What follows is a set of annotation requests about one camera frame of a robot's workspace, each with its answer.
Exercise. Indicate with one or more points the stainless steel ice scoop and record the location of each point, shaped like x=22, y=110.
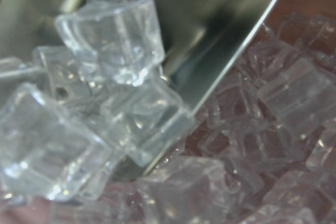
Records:
x=202, y=38

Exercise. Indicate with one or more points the pile of clear ice cubes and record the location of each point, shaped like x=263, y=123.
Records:
x=91, y=134

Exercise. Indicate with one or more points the pink bowl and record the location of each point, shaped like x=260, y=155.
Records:
x=38, y=210

